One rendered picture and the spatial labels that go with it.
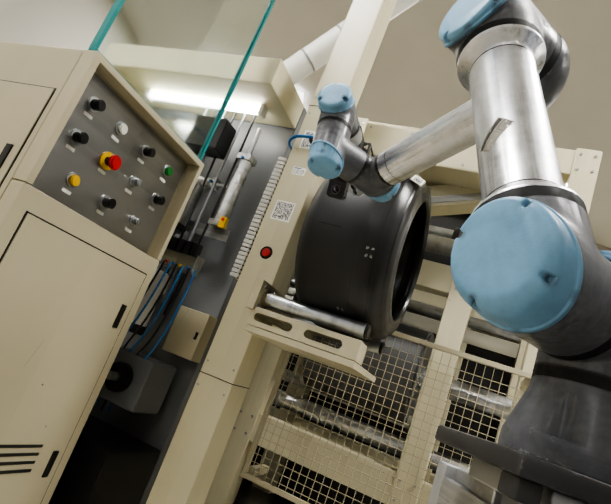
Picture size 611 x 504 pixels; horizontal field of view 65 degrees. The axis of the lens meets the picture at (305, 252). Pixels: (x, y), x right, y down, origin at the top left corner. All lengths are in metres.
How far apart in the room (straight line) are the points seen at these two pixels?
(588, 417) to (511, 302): 0.15
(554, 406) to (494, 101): 0.35
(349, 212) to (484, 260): 0.92
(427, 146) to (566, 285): 0.55
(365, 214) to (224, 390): 0.70
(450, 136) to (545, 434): 0.56
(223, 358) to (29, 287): 0.62
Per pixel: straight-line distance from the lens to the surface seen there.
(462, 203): 2.03
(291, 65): 2.45
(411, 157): 0.98
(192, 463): 1.63
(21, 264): 1.31
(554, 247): 0.46
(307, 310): 1.46
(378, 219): 1.36
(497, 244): 0.49
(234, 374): 1.59
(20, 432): 1.52
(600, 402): 0.57
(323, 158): 0.98
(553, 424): 0.57
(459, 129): 0.93
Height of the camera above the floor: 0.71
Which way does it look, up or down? 14 degrees up
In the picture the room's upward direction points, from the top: 21 degrees clockwise
